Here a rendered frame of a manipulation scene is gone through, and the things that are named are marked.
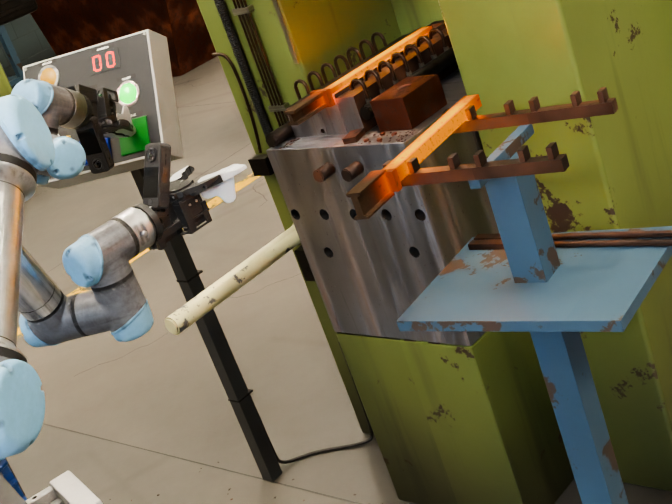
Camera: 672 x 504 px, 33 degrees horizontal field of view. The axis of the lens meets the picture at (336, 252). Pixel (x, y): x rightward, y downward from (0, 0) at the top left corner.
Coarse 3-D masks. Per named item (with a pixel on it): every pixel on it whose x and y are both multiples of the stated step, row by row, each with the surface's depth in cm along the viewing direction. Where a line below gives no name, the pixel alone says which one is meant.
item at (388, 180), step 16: (464, 96) 197; (448, 112) 192; (464, 112) 192; (432, 128) 187; (448, 128) 187; (416, 144) 182; (432, 144) 183; (400, 160) 177; (368, 176) 172; (384, 176) 173; (400, 176) 175; (352, 192) 168; (368, 192) 169; (384, 192) 173; (368, 208) 169
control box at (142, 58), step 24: (96, 48) 248; (120, 48) 246; (144, 48) 243; (24, 72) 255; (72, 72) 250; (96, 72) 248; (120, 72) 245; (144, 72) 243; (168, 72) 248; (144, 96) 243; (168, 96) 246; (168, 120) 244; (120, 168) 248
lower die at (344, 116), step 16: (384, 48) 251; (400, 64) 228; (416, 64) 231; (336, 80) 235; (368, 80) 225; (384, 80) 224; (400, 80) 227; (336, 96) 221; (352, 96) 218; (320, 112) 226; (336, 112) 223; (352, 112) 220; (304, 128) 231; (320, 128) 228; (336, 128) 225; (352, 128) 222; (368, 128) 221
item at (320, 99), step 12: (408, 36) 241; (396, 48) 235; (372, 60) 232; (384, 60) 233; (360, 72) 228; (336, 84) 224; (312, 96) 220; (324, 96) 220; (300, 108) 216; (312, 108) 219; (300, 120) 216
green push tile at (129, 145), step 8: (136, 120) 243; (144, 120) 242; (136, 128) 243; (144, 128) 242; (136, 136) 243; (144, 136) 242; (120, 144) 244; (128, 144) 243; (136, 144) 243; (144, 144) 242; (128, 152) 243; (136, 152) 243
